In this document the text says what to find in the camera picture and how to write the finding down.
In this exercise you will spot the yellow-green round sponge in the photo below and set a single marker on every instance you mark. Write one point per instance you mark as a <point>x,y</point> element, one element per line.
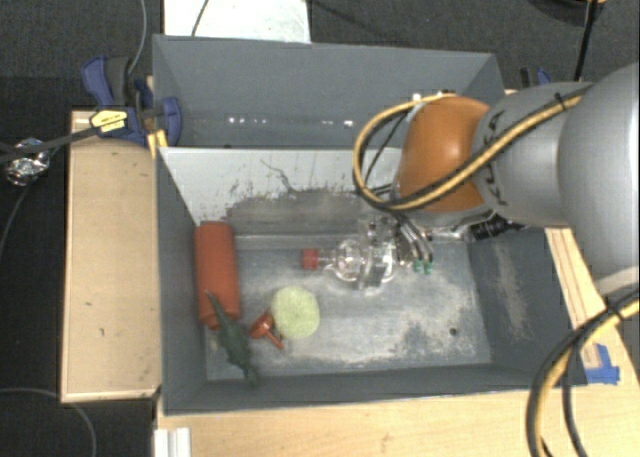
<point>296,312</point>

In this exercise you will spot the small red funnel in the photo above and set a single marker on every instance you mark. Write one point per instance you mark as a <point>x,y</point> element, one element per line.
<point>261,327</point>

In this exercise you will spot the clear glass bottle red cap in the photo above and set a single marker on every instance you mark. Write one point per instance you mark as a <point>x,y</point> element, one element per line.
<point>345,261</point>

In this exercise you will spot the pale wood board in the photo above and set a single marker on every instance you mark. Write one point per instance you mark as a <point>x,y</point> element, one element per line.
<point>110,255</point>

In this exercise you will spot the red-brown cylinder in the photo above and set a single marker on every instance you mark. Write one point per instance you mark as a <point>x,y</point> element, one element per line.
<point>216,270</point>

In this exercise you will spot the dark green toy crocodile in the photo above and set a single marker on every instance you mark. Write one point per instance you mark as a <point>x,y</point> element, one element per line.
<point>235,342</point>

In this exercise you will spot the black cylinder on white bracket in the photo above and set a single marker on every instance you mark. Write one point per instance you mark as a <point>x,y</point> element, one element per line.
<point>487,230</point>

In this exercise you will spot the grey metal bin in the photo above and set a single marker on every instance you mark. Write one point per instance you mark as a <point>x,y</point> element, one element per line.
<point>380,325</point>

